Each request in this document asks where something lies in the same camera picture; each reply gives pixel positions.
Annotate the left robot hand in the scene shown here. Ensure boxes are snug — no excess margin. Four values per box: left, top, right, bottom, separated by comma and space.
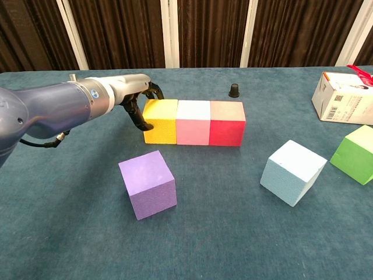
109, 73, 165, 131

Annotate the yellow foam cube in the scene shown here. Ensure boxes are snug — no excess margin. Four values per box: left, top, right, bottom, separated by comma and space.
142, 99, 179, 145

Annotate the red foam cube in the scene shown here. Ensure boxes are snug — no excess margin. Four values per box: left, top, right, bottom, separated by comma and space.
209, 100, 247, 147

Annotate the green foam cube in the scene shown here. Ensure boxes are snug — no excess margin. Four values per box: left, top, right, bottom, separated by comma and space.
329, 124, 373, 186

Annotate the dark brown curtain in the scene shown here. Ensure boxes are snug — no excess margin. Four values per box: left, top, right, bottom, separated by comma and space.
0, 0, 373, 74

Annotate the pink foam cube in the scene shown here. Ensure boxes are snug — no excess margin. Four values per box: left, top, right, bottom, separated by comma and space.
175, 100, 212, 146

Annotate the purple foam cube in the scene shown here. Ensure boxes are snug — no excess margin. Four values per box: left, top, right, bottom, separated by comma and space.
118, 150, 178, 221

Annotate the teal felt table cover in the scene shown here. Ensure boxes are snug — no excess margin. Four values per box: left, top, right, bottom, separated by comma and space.
0, 66, 373, 280

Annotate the light blue foam cube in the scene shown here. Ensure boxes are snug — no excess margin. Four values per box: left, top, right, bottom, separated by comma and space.
259, 139, 328, 208

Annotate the white printed cardboard box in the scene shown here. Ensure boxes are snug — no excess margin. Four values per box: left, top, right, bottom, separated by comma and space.
311, 71, 373, 126

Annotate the white frame post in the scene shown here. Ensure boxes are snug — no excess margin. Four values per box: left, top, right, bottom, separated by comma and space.
55, 0, 90, 71
239, 0, 259, 68
335, 0, 373, 67
160, 0, 181, 69

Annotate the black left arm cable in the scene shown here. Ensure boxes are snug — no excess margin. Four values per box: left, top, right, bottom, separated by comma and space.
19, 129, 71, 148

